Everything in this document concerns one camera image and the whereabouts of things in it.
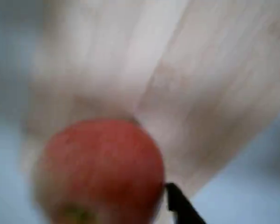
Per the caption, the light wooden board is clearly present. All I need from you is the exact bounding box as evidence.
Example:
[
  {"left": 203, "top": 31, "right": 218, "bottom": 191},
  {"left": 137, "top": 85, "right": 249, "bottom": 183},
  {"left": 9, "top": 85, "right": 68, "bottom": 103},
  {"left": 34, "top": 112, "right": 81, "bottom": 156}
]
[{"left": 20, "top": 0, "right": 280, "bottom": 199}]

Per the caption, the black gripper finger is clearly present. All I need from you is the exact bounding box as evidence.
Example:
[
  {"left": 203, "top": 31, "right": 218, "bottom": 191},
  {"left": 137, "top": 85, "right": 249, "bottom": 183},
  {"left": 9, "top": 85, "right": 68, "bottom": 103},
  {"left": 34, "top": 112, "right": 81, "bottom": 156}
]
[{"left": 164, "top": 182, "right": 207, "bottom": 224}]

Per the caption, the red yellow apple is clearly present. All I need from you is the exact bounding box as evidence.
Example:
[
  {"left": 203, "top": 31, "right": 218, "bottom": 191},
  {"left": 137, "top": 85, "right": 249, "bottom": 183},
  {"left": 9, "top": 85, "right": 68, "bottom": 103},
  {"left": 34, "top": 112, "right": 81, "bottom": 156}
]
[{"left": 33, "top": 118, "right": 167, "bottom": 224}]

